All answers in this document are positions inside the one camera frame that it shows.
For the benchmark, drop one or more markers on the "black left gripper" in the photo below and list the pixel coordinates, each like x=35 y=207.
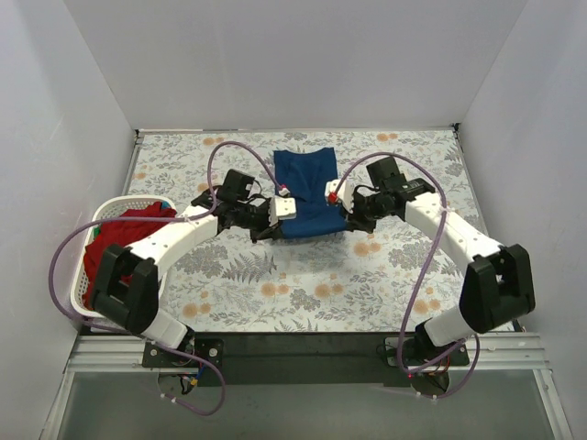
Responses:
x=273 y=227

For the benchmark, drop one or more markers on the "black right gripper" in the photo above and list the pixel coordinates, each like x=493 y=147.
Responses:
x=351 y=218

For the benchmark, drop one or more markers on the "dark blue t shirt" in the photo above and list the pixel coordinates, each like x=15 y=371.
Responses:
x=306 y=175

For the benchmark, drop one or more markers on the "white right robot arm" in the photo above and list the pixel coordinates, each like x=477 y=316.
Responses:
x=497 y=279

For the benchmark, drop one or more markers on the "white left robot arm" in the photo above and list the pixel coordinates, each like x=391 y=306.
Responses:
x=126 y=287

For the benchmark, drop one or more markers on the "floral patterned table cloth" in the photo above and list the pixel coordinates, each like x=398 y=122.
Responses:
x=346 y=282

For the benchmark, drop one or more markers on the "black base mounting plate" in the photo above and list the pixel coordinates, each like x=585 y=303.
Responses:
x=302 y=358

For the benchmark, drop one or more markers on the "red t shirt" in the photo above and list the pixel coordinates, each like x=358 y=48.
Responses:
x=122 y=234

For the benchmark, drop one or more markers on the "white plastic laundry basket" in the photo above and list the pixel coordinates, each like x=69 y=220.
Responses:
x=114 y=207

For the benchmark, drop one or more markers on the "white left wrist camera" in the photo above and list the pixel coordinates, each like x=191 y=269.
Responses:
x=281 y=209

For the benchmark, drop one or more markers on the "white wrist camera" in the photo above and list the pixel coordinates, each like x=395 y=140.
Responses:
x=340 y=193
x=281 y=209

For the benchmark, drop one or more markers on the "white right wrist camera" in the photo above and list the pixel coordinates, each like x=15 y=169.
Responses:
x=340 y=193

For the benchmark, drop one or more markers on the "aluminium frame rail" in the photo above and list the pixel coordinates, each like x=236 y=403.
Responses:
x=121 y=353

